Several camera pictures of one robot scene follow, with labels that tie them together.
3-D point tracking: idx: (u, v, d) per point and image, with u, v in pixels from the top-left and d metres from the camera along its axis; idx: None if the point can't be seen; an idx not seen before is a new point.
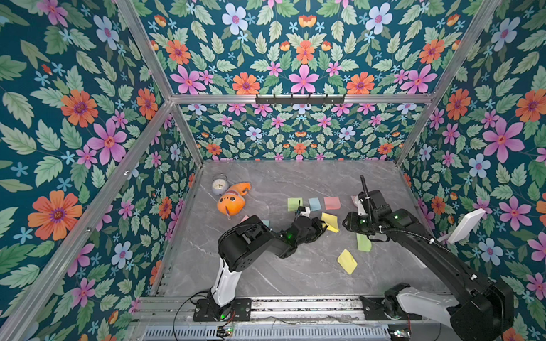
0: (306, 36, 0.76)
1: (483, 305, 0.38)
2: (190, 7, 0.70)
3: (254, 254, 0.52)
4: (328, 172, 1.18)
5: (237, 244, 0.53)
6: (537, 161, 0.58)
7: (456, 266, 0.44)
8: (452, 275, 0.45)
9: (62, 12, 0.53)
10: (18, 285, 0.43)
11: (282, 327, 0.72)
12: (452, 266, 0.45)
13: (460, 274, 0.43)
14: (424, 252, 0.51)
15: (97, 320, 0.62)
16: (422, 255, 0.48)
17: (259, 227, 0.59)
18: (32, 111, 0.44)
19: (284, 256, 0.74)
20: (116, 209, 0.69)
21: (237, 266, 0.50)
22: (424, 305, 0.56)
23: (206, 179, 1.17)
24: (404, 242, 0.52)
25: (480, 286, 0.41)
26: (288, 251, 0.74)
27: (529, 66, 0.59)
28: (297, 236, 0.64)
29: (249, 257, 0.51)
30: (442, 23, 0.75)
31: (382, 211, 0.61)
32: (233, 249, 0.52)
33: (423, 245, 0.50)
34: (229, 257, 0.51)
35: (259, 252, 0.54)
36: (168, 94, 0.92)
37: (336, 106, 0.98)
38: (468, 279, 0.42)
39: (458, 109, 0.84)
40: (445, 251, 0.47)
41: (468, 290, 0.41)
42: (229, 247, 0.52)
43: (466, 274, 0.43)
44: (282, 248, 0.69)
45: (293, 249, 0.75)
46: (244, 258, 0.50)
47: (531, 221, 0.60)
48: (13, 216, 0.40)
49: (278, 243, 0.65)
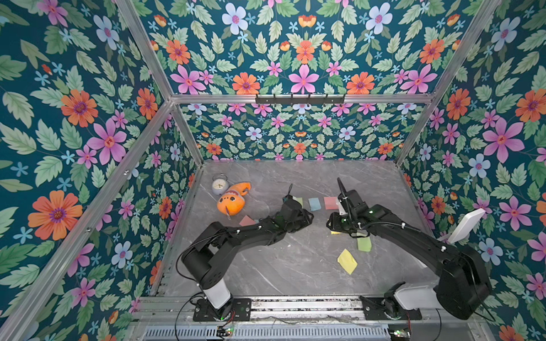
0: (306, 36, 0.76)
1: (455, 272, 0.41)
2: (190, 7, 0.70)
3: (220, 268, 0.47)
4: (328, 172, 1.18)
5: (200, 258, 0.48)
6: (537, 161, 0.58)
7: (428, 243, 0.48)
8: (425, 251, 0.49)
9: (62, 12, 0.53)
10: (18, 285, 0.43)
11: (281, 327, 0.72)
12: (424, 243, 0.49)
13: (432, 249, 0.47)
14: (399, 237, 0.55)
15: (97, 320, 0.62)
16: (397, 240, 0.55)
17: (222, 235, 0.53)
18: (32, 111, 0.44)
19: (274, 241, 0.68)
20: (116, 210, 0.69)
21: (204, 283, 0.46)
22: (417, 294, 0.57)
23: (206, 179, 1.17)
24: (382, 233, 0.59)
25: (451, 256, 0.44)
26: (277, 234, 0.66)
27: (529, 66, 0.59)
28: (281, 221, 0.72)
29: (213, 272, 0.46)
30: (442, 23, 0.75)
31: (360, 208, 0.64)
32: (197, 266, 0.47)
33: (397, 230, 0.55)
34: (195, 275, 0.47)
35: (225, 263, 0.47)
36: (168, 94, 0.92)
37: (336, 106, 0.98)
38: (441, 251, 0.46)
39: (458, 109, 0.84)
40: (416, 231, 0.52)
41: (441, 260, 0.45)
42: (192, 263, 0.48)
43: (437, 248, 0.47)
44: (267, 237, 0.63)
45: (283, 234, 0.69)
46: (210, 274, 0.46)
47: (531, 221, 0.60)
48: (13, 215, 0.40)
49: (255, 239, 0.58)
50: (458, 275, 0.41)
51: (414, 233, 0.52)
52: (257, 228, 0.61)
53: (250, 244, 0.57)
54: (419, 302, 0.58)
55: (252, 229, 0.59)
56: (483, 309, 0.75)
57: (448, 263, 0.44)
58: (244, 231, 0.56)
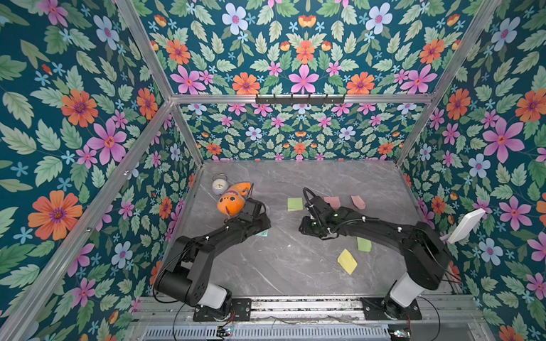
0: (306, 36, 0.76)
1: (414, 248, 0.45)
2: (190, 7, 0.70)
3: (202, 278, 0.46)
4: (328, 172, 1.18)
5: (176, 277, 0.46)
6: (537, 161, 0.58)
7: (386, 228, 0.53)
8: (385, 235, 0.54)
9: (62, 12, 0.53)
10: (18, 285, 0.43)
11: (281, 327, 0.72)
12: (384, 229, 0.53)
13: (391, 233, 0.52)
14: (364, 231, 0.60)
15: (97, 320, 0.62)
16: (364, 234, 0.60)
17: (193, 247, 0.50)
18: (32, 111, 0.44)
19: (246, 238, 0.68)
20: (116, 210, 0.69)
21: (190, 299, 0.44)
22: (402, 284, 0.60)
23: (206, 179, 1.17)
24: (353, 232, 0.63)
25: (409, 235, 0.48)
26: (247, 230, 0.67)
27: (529, 66, 0.59)
28: (246, 217, 0.73)
29: (197, 285, 0.44)
30: (442, 23, 0.75)
31: (327, 212, 0.73)
32: (176, 285, 0.45)
33: (360, 226, 0.60)
34: (178, 295, 0.44)
35: (206, 272, 0.47)
36: (168, 94, 0.92)
37: (336, 106, 0.98)
38: (397, 232, 0.51)
39: (458, 109, 0.84)
40: (377, 222, 0.56)
41: (400, 240, 0.50)
42: (170, 285, 0.45)
43: (395, 231, 0.51)
44: (238, 234, 0.63)
45: (250, 230, 0.68)
46: (193, 288, 0.44)
47: (531, 221, 0.60)
48: (13, 216, 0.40)
49: (226, 239, 0.56)
50: (417, 249, 0.45)
51: (375, 223, 0.56)
52: (225, 229, 0.60)
53: (224, 247, 0.56)
54: (409, 293, 0.59)
55: (221, 231, 0.59)
56: (483, 309, 0.74)
57: (408, 241, 0.48)
58: (212, 238, 0.54)
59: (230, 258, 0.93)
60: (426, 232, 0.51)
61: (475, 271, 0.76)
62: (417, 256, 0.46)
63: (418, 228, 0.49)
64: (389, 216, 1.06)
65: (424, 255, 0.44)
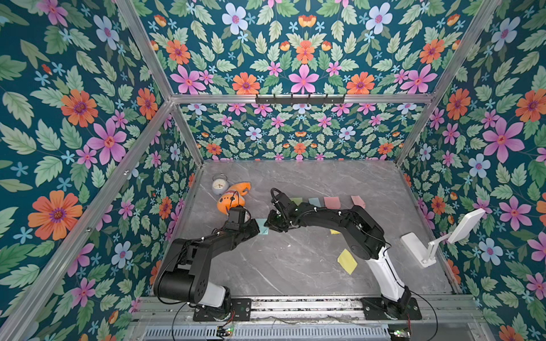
0: (306, 36, 0.76)
1: (348, 226, 0.57)
2: (190, 7, 0.70)
3: (203, 274, 0.47)
4: (328, 172, 1.18)
5: (176, 277, 0.46)
6: (537, 161, 0.58)
7: (329, 214, 0.65)
8: (328, 219, 0.66)
9: (62, 12, 0.53)
10: (18, 285, 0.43)
11: (281, 327, 0.72)
12: (326, 215, 0.66)
13: (333, 215, 0.63)
14: (315, 220, 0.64)
15: (97, 320, 0.62)
16: (316, 223, 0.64)
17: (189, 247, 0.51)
18: (32, 111, 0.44)
19: (235, 246, 0.71)
20: (116, 209, 0.69)
21: (195, 297, 0.44)
22: (377, 274, 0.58)
23: (206, 179, 1.17)
24: (308, 222, 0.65)
25: (347, 215, 0.59)
26: (236, 239, 0.71)
27: (529, 66, 0.59)
28: (232, 226, 0.75)
29: (199, 280, 0.45)
30: (442, 23, 0.75)
31: (291, 207, 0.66)
32: (178, 285, 0.44)
33: (312, 216, 0.72)
34: (180, 295, 0.44)
35: (206, 268, 0.48)
36: (168, 94, 0.92)
37: (336, 106, 0.98)
38: (337, 214, 0.62)
39: (458, 109, 0.84)
40: (325, 210, 0.67)
41: (338, 222, 0.63)
42: (171, 287, 0.44)
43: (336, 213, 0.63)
44: (229, 240, 0.65)
45: (241, 238, 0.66)
46: (196, 284, 0.44)
47: (531, 221, 0.60)
48: (13, 216, 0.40)
49: (219, 243, 0.59)
50: (351, 227, 0.56)
51: (323, 211, 0.67)
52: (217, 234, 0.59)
53: (217, 251, 0.58)
54: (382, 279, 0.64)
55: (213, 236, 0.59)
56: (483, 309, 0.74)
57: (345, 221, 0.57)
58: (209, 239, 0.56)
59: (229, 258, 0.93)
60: (359, 212, 0.62)
61: (475, 271, 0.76)
62: (352, 234, 0.58)
63: (352, 209, 0.60)
64: (389, 215, 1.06)
65: (357, 231, 0.56)
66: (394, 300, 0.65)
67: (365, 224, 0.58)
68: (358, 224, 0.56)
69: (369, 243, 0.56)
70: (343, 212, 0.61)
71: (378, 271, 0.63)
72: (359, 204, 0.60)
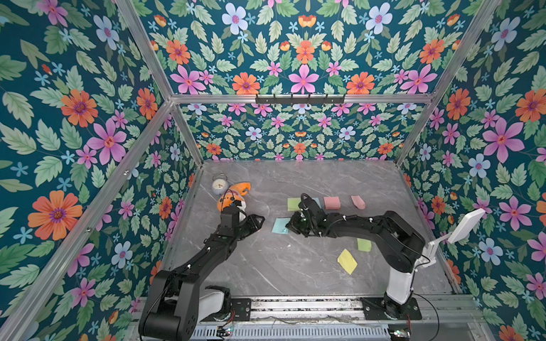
0: (306, 36, 0.76)
1: (382, 233, 0.51)
2: (190, 7, 0.70)
3: (191, 310, 0.43)
4: (328, 172, 1.18)
5: (161, 318, 0.42)
6: (537, 160, 0.58)
7: (362, 222, 0.59)
8: (360, 227, 0.60)
9: (62, 12, 0.53)
10: (18, 285, 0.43)
11: (281, 327, 0.72)
12: (358, 224, 0.60)
13: (365, 224, 0.57)
14: (345, 229, 0.67)
15: (97, 320, 0.62)
16: (348, 232, 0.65)
17: (175, 280, 0.46)
18: (32, 111, 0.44)
19: (230, 254, 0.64)
20: (116, 209, 0.69)
21: (182, 336, 0.41)
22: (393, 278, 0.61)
23: (206, 179, 1.17)
24: (339, 232, 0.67)
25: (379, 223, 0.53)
26: (229, 246, 0.66)
27: (528, 66, 0.59)
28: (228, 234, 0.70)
29: (186, 319, 0.42)
30: (442, 23, 0.75)
31: (320, 216, 0.76)
32: (163, 327, 0.41)
33: (343, 225, 0.67)
34: (168, 336, 0.41)
35: (193, 304, 0.44)
36: (168, 94, 0.92)
37: (336, 106, 0.98)
38: (367, 222, 0.57)
39: (458, 108, 0.84)
40: (357, 219, 0.61)
41: (370, 229, 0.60)
42: (157, 327, 0.41)
43: (368, 222, 0.57)
44: (222, 252, 0.61)
45: (234, 245, 0.68)
46: (184, 323, 0.41)
47: (531, 221, 0.60)
48: (13, 216, 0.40)
49: (210, 261, 0.55)
50: (384, 234, 0.50)
51: (354, 220, 0.62)
52: (207, 251, 0.58)
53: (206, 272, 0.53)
54: (399, 285, 0.60)
55: (202, 254, 0.56)
56: (483, 309, 0.74)
57: (375, 228, 0.52)
58: (196, 263, 0.51)
59: (229, 258, 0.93)
60: (393, 218, 0.57)
61: (475, 271, 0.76)
62: (386, 241, 0.51)
63: (387, 216, 0.56)
64: None
65: (391, 238, 0.50)
66: (399, 302, 0.65)
67: (402, 232, 0.55)
68: (394, 231, 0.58)
69: (407, 253, 0.49)
70: (374, 220, 0.56)
71: (398, 277, 0.59)
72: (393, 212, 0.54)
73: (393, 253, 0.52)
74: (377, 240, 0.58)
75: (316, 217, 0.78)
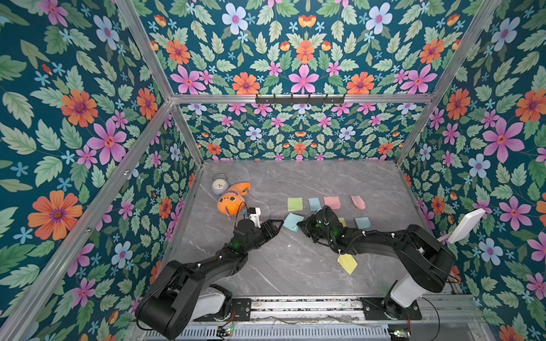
0: (306, 36, 0.76)
1: (407, 249, 0.47)
2: (190, 7, 0.70)
3: (186, 309, 0.43)
4: (328, 172, 1.18)
5: (158, 306, 0.44)
6: (537, 160, 0.58)
7: (382, 237, 0.56)
8: (382, 243, 0.57)
9: (62, 12, 0.53)
10: (18, 285, 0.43)
11: (281, 327, 0.72)
12: (379, 239, 0.57)
13: (387, 241, 0.54)
14: (365, 246, 0.63)
15: (97, 320, 0.62)
16: (368, 249, 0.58)
17: (182, 273, 0.48)
18: (32, 111, 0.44)
19: (237, 270, 0.67)
20: (116, 209, 0.69)
21: (170, 332, 0.41)
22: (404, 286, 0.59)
23: (206, 179, 1.17)
24: (358, 249, 0.66)
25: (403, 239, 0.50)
26: (239, 262, 0.66)
27: (528, 66, 0.59)
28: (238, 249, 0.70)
29: (178, 316, 0.42)
30: (442, 23, 0.75)
31: (339, 231, 0.71)
32: (156, 315, 0.42)
33: (362, 241, 0.63)
34: (158, 327, 0.41)
35: (192, 302, 0.45)
36: (168, 94, 0.92)
37: (336, 106, 0.98)
38: (390, 238, 0.54)
39: (458, 109, 0.84)
40: (375, 234, 0.59)
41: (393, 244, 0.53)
42: (150, 314, 0.42)
43: (390, 237, 0.54)
44: (231, 265, 0.62)
45: (243, 261, 0.68)
46: (175, 320, 0.42)
47: (531, 221, 0.60)
48: (13, 216, 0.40)
49: (217, 269, 0.56)
50: (409, 249, 0.47)
51: (374, 236, 0.59)
52: (218, 258, 0.60)
53: (210, 279, 0.54)
54: (411, 293, 0.58)
55: (214, 260, 0.58)
56: (483, 309, 0.74)
57: (399, 244, 0.49)
58: (207, 264, 0.55)
59: None
60: (418, 232, 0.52)
61: (475, 271, 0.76)
62: (411, 258, 0.47)
63: (410, 229, 0.52)
64: (389, 215, 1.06)
65: (418, 255, 0.47)
66: (400, 304, 0.64)
67: (428, 248, 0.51)
68: (419, 247, 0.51)
69: (436, 271, 0.45)
70: (397, 236, 0.53)
71: (412, 288, 0.57)
72: (416, 225, 0.51)
73: (421, 271, 0.47)
74: (402, 258, 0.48)
75: (335, 233, 0.74)
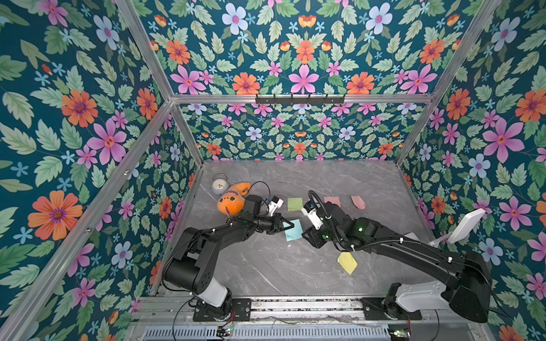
0: (306, 36, 0.76)
1: (472, 284, 0.39)
2: (190, 7, 0.70)
3: (208, 267, 0.47)
4: (328, 172, 1.18)
5: (184, 266, 0.47)
6: (537, 161, 0.58)
7: (434, 256, 0.46)
8: (434, 266, 0.46)
9: (62, 12, 0.53)
10: (18, 285, 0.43)
11: (281, 327, 0.72)
12: (430, 257, 0.46)
13: (439, 263, 0.44)
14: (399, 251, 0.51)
15: (97, 320, 0.62)
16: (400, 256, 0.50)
17: (199, 238, 0.52)
18: (32, 111, 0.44)
19: (247, 237, 0.72)
20: (116, 210, 0.69)
21: (197, 288, 0.45)
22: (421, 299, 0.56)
23: (206, 179, 1.17)
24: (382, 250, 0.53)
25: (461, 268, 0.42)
26: (248, 229, 0.70)
27: (529, 66, 0.59)
28: (247, 216, 0.75)
29: (204, 272, 0.46)
30: (442, 23, 0.75)
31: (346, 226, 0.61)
32: (184, 274, 0.46)
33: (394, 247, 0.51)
34: (185, 284, 0.45)
35: (212, 261, 0.49)
36: (168, 94, 0.92)
37: (336, 106, 0.98)
38: (447, 263, 0.44)
39: (458, 109, 0.84)
40: (416, 244, 0.48)
41: (453, 274, 0.43)
42: (178, 274, 0.46)
43: (444, 261, 0.44)
44: (242, 232, 0.66)
45: (252, 230, 0.73)
46: (200, 276, 0.45)
47: (531, 221, 0.60)
48: (13, 216, 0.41)
49: (231, 234, 0.60)
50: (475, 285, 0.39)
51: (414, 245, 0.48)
52: (230, 225, 0.64)
53: (225, 242, 0.57)
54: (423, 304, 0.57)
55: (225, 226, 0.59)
56: None
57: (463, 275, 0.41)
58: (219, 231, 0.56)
59: (229, 258, 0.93)
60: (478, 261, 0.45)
61: None
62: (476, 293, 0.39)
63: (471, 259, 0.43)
64: (389, 215, 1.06)
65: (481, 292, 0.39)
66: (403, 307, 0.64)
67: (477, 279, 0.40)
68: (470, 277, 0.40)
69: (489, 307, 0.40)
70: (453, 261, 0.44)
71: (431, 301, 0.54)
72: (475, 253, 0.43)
73: (474, 306, 0.42)
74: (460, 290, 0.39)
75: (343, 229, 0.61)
